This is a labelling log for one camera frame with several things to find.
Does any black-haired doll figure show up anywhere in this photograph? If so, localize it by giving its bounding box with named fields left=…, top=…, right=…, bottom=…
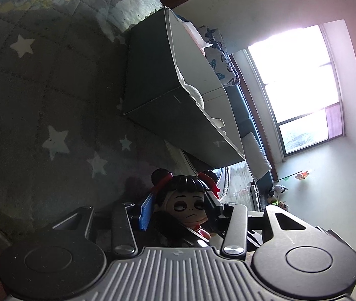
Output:
left=151, top=169, right=220, bottom=240

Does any dark green sofa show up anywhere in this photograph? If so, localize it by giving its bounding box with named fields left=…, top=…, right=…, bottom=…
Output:
left=225, top=84, right=273, bottom=194

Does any white cushion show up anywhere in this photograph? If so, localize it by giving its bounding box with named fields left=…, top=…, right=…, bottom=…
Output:
left=242, top=132, right=272, bottom=181

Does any grey storage box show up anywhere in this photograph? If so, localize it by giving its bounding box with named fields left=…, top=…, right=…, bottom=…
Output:
left=123, top=8, right=245, bottom=168

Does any butterfly-print cushion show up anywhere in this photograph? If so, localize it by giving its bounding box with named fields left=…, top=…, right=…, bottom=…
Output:
left=198, top=26, right=240, bottom=86

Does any window with brown frame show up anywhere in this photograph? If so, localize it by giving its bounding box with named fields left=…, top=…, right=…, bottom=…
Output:
left=233, top=25, right=344, bottom=163

